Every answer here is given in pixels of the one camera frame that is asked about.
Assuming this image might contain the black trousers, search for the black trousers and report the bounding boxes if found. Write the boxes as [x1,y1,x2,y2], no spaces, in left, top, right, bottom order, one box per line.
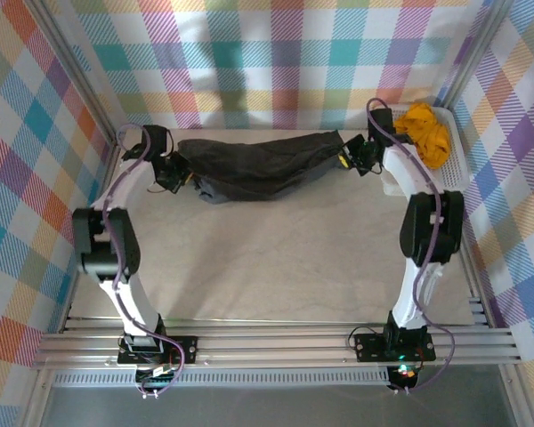
[177,129,346,205]

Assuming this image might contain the crumpled yellow t-shirt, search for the crumpled yellow t-shirt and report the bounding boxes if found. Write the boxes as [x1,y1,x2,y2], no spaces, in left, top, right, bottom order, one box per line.
[392,101,453,171]

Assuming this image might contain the white perforated plastic basket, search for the white perforated plastic basket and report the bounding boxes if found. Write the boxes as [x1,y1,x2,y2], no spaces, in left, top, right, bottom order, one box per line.
[380,104,471,197]

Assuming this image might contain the colourful plaid backdrop cloth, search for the colourful plaid backdrop cloth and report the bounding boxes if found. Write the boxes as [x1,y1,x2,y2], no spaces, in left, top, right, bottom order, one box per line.
[0,0,534,427]

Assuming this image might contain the grey metal shelf plate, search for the grey metal shelf plate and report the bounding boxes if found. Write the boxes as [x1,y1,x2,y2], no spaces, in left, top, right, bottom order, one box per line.
[39,383,517,427]

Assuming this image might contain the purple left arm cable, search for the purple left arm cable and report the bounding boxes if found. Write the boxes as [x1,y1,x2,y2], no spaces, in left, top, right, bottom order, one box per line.
[101,124,192,399]

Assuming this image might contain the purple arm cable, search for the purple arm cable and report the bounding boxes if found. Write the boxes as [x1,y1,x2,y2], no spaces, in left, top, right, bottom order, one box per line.
[101,124,192,399]
[366,97,457,395]

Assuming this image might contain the aluminium frame post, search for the aluminium frame post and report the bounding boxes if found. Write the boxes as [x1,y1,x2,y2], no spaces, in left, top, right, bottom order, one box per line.
[26,0,122,149]
[440,0,517,110]

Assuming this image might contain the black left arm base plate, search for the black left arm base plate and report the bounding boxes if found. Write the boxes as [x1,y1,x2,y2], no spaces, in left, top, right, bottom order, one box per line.
[117,335,199,364]

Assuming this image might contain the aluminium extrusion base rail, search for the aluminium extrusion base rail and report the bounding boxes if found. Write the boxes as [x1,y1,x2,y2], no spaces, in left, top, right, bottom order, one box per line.
[30,326,524,370]

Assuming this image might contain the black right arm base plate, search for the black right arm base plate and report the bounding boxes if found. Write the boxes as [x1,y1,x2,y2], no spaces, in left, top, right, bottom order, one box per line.
[353,331,437,362]

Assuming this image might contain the grey slotted cable duct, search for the grey slotted cable duct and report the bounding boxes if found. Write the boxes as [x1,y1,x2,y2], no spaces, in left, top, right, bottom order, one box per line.
[53,371,392,387]

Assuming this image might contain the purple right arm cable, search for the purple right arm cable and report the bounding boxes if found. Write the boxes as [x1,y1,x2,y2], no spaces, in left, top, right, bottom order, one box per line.
[366,97,457,395]

